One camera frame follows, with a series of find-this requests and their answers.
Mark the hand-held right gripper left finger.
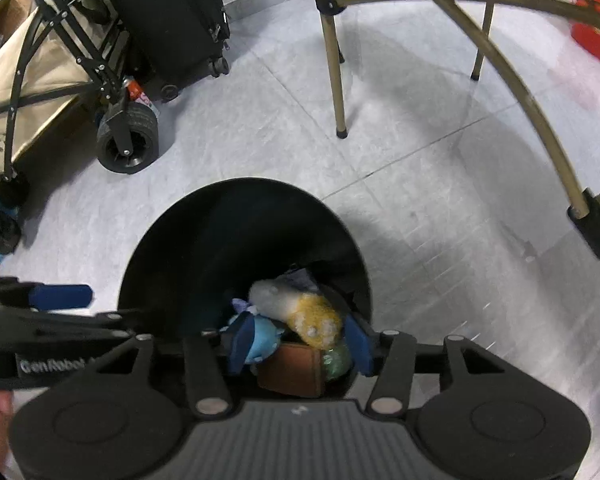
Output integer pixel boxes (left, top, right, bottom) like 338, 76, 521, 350
96, 317, 255, 417

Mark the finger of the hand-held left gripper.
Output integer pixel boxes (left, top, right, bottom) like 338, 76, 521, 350
0, 277, 94, 312
0, 309, 137, 345

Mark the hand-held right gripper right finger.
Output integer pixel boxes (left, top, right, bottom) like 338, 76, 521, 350
345, 316, 506, 418

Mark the light blue soft toy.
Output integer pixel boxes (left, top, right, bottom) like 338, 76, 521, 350
219, 298, 282, 367

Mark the iridescent plastic bag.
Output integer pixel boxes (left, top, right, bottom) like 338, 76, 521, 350
322, 346, 354, 382

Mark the yellow plush item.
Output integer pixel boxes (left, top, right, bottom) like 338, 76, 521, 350
283, 292, 344, 351

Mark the black round trash bin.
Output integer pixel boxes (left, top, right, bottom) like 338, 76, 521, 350
117, 177, 376, 402

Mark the beige folding wagon cart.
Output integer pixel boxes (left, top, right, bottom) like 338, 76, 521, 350
0, 0, 161, 197

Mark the folding slatted camping table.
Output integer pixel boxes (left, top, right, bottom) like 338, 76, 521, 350
307, 0, 600, 261

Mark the black suitcase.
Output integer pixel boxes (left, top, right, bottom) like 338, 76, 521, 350
93, 0, 231, 102

